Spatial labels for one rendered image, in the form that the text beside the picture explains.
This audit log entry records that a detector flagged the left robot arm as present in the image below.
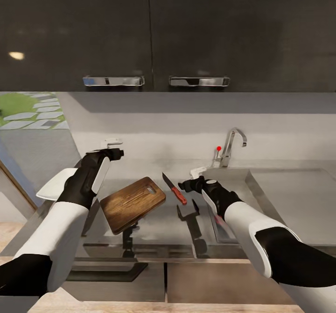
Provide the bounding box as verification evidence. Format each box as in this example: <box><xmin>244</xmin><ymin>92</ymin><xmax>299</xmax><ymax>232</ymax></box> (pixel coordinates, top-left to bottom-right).
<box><xmin>0</xmin><ymin>138</ymin><xmax>124</xmax><ymax>313</ymax></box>

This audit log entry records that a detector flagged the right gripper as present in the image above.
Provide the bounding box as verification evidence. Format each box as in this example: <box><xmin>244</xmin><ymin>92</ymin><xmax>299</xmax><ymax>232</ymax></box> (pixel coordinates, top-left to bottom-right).
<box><xmin>178</xmin><ymin>175</ymin><xmax>204</xmax><ymax>193</ymax></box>

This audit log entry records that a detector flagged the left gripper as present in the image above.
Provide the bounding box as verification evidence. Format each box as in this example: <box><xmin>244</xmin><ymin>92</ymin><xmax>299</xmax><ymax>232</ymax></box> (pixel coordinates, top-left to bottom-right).
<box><xmin>104</xmin><ymin>148</ymin><xmax>124</xmax><ymax>161</ymax></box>

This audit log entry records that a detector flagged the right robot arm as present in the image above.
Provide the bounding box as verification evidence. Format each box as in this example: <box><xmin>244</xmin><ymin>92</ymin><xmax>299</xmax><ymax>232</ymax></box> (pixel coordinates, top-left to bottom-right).
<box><xmin>178</xmin><ymin>167</ymin><xmax>336</xmax><ymax>313</ymax></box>

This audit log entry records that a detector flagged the cutting board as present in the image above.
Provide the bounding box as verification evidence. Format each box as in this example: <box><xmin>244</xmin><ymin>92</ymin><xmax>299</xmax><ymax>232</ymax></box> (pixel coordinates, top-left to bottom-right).
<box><xmin>100</xmin><ymin>177</ymin><xmax>166</xmax><ymax>233</ymax></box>

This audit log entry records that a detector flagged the parer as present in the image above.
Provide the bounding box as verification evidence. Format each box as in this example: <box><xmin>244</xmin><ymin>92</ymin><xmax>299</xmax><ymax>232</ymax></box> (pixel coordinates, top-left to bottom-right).
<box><xmin>162</xmin><ymin>173</ymin><xmax>187</xmax><ymax>204</ymax></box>

